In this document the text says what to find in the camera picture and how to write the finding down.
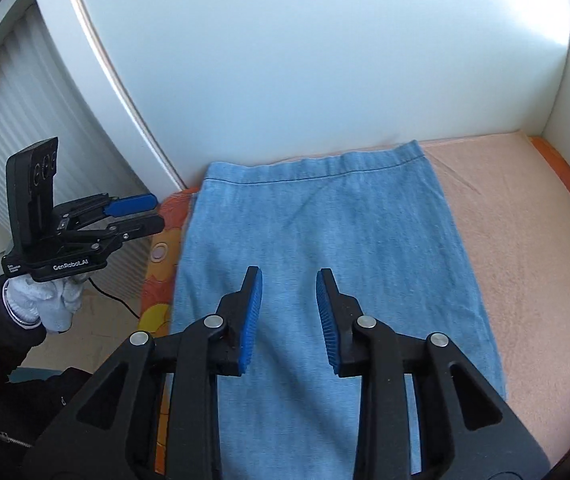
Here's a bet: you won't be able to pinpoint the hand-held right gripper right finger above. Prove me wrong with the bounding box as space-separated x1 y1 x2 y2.
316 267 550 480

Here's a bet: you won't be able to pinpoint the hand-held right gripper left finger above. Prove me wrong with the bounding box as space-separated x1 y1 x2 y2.
24 266 264 480

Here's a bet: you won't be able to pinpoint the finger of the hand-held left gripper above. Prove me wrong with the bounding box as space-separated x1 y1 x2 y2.
59 214 166 252
54 192 158 231

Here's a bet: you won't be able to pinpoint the blue denim pants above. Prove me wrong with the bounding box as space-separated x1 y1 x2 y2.
167 140 508 480

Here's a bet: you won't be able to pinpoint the person's left hand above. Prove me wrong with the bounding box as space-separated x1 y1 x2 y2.
4 276 84 333

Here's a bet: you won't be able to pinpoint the white ribbed shutter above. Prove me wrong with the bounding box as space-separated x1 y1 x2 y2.
0 7 186 306

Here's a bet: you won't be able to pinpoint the person's black jacket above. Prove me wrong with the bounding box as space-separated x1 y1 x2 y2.
0 367 100 480

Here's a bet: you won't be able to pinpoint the beige fleece blanket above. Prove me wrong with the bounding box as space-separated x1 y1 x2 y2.
265 130 570 466

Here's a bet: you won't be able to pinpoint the black cable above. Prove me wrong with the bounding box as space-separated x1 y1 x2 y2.
87 277 142 319

